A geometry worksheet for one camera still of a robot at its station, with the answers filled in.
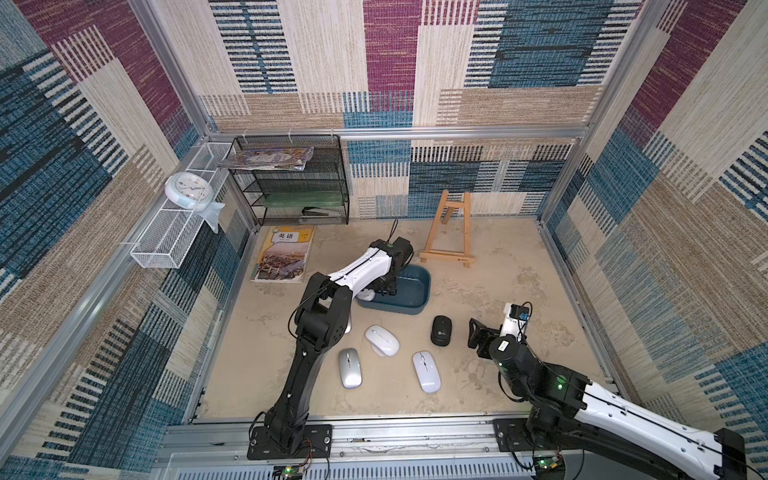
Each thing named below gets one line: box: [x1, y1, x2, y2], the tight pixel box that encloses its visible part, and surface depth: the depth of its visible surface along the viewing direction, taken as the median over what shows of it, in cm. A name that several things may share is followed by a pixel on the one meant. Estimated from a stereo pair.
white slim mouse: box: [413, 350, 442, 394], surface depth 85 cm
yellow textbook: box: [250, 225, 315, 283], surface depth 111 cm
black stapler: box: [301, 206, 341, 216], surface depth 110 cm
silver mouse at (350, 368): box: [338, 348, 363, 389], surface depth 87 cm
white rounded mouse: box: [364, 324, 400, 357], surface depth 90 cm
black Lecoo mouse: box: [430, 315, 453, 347], surface depth 91 cm
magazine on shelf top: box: [216, 146, 314, 172], surface depth 87 cm
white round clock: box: [164, 171, 214, 212], surface depth 76 cm
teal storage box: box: [355, 265, 431, 315], surface depth 98 cm
